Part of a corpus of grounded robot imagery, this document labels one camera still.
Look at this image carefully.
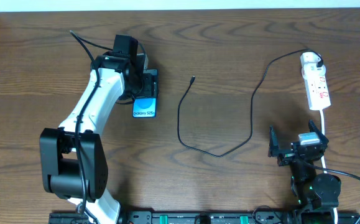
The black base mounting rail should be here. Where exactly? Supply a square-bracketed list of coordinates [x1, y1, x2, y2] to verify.
[47, 210, 358, 224]

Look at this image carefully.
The white charger plug adapter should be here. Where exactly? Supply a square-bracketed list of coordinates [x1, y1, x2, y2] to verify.
[302, 63, 326, 80]

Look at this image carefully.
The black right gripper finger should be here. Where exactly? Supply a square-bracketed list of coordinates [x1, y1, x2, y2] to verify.
[308, 119, 326, 143]
[268, 126, 279, 157]

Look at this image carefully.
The white power strip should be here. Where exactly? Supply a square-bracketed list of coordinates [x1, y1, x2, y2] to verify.
[300, 51, 332, 111]

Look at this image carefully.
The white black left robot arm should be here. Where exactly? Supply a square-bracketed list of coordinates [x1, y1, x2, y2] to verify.
[39, 35, 159, 223]

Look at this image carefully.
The black USB charger cable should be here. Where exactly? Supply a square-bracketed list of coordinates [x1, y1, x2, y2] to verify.
[177, 49, 325, 158]

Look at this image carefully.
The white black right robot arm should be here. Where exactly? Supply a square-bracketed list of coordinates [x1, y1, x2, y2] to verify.
[268, 120, 341, 223]

